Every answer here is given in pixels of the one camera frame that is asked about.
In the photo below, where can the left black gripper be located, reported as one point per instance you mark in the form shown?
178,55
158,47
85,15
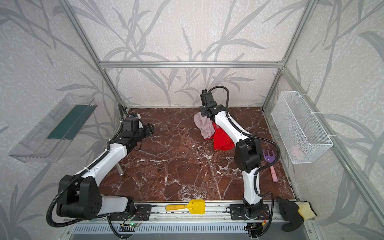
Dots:
147,130

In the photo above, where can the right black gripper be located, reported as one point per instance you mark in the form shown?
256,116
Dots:
208,111

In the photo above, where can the light pink cloth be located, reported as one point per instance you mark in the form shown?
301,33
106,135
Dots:
205,125

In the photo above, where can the red cloth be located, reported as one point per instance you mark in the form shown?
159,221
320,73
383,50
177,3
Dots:
222,142

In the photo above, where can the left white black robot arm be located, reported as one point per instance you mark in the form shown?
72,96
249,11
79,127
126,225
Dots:
79,198

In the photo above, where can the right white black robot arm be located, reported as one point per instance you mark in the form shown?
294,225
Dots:
248,149

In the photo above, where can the yellow toy shovel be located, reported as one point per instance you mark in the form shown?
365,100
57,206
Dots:
195,207

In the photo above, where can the black glove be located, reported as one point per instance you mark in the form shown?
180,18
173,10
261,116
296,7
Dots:
290,212

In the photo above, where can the yellow sponge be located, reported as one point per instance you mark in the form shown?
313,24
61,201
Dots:
305,211

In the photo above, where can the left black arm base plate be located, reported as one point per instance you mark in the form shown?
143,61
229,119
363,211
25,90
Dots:
142,213

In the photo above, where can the clear plastic wall shelf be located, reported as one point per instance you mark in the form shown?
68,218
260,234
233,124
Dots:
50,138

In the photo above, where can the aluminium front rail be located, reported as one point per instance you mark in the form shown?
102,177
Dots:
215,213

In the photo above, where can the white wire mesh basket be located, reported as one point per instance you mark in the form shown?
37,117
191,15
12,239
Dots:
303,136

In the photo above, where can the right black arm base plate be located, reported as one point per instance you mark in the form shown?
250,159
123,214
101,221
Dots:
238,213

